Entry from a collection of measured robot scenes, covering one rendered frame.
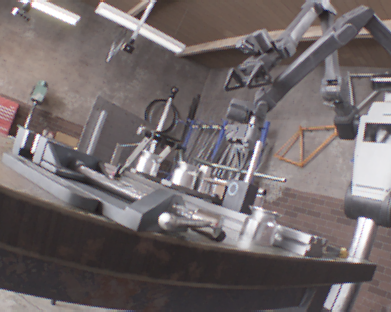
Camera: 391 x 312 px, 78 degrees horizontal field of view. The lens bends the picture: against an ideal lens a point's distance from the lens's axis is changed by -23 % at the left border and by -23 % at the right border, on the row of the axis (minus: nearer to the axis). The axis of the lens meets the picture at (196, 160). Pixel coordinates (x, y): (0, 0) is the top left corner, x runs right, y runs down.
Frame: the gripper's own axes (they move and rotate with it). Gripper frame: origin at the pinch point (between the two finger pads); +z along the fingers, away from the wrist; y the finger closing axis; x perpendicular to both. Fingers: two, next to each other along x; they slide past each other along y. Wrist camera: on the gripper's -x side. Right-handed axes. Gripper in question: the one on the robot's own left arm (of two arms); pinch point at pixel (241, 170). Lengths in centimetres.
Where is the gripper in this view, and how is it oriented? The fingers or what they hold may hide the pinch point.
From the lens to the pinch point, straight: 97.7
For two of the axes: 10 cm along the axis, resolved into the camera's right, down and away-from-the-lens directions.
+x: 6.1, 1.3, -7.9
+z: -3.2, 9.4, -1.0
